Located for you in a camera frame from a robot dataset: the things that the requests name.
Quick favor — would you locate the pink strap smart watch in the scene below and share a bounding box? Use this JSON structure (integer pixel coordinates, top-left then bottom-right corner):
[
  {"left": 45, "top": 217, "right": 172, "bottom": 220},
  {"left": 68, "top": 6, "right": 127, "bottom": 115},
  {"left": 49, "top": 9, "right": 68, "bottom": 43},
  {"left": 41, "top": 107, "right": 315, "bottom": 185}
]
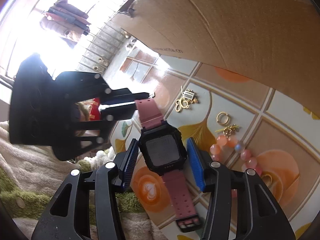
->
[{"left": 135, "top": 98, "right": 202, "bottom": 233}]

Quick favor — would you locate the gold butterfly outline pendant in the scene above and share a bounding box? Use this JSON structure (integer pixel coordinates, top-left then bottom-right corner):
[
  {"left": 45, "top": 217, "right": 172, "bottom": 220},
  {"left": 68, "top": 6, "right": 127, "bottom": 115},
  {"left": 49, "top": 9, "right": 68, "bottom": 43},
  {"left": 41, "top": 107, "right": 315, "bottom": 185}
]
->
[{"left": 175, "top": 97, "right": 190, "bottom": 113}]

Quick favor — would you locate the gold ring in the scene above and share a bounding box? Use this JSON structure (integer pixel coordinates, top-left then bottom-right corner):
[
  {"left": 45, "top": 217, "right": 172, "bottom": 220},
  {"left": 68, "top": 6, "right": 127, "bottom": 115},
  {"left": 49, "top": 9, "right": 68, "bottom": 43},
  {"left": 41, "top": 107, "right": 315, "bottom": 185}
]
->
[{"left": 216, "top": 112, "right": 230, "bottom": 125}]

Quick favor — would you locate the gold abacus charm chain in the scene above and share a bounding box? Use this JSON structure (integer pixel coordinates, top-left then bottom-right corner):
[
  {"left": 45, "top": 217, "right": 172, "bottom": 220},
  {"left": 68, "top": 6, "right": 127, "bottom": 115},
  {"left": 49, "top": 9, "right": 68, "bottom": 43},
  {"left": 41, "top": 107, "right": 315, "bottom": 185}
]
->
[{"left": 180, "top": 86, "right": 201, "bottom": 104}]

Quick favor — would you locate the white shoes pair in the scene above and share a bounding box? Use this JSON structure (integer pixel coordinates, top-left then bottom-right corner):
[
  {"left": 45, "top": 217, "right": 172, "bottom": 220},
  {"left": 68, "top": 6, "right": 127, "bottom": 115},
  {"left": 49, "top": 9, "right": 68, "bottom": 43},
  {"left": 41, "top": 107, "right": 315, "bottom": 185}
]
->
[{"left": 93, "top": 57, "right": 110, "bottom": 73}]

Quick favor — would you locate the gold leaf charm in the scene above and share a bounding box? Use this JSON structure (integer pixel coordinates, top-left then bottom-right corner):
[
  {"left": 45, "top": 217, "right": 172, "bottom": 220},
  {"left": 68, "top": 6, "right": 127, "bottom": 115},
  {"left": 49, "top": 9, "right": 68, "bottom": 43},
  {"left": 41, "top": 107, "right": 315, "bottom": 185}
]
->
[{"left": 215, "top": 124, "right": 240, "bottom": 137}]

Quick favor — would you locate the white fluffy blanket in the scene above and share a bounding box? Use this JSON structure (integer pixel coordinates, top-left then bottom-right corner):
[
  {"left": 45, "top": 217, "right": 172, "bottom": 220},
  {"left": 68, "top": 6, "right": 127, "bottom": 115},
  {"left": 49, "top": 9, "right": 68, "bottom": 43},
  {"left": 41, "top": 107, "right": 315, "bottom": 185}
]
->
[{"left": 1, "top": 121, "right": 153, "bottom": 239}]

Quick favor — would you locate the green fluffy cloth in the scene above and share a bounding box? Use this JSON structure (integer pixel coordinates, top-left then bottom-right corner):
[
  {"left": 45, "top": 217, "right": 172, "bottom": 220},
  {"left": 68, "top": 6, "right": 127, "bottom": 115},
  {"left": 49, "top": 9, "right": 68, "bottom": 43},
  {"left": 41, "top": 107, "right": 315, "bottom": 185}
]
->
[{"left": 0, "top": 147, "right": 146, "bottom": 219}]

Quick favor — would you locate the brown cardboard box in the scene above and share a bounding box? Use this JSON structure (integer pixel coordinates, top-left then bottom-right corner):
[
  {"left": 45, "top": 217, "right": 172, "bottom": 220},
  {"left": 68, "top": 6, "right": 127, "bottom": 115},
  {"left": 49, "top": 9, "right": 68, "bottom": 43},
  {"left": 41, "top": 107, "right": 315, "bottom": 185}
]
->
[{"left": 113, "top": 0, "right": 319, "bottom": 114}]

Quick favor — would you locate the pink bead bracelet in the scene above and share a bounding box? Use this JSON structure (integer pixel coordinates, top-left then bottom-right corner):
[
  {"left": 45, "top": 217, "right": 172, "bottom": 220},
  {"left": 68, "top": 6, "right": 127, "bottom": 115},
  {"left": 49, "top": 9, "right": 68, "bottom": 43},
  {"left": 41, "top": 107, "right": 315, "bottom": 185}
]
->
[{"left": 209, "top": 134, "right": 264, "bottom": 178}]

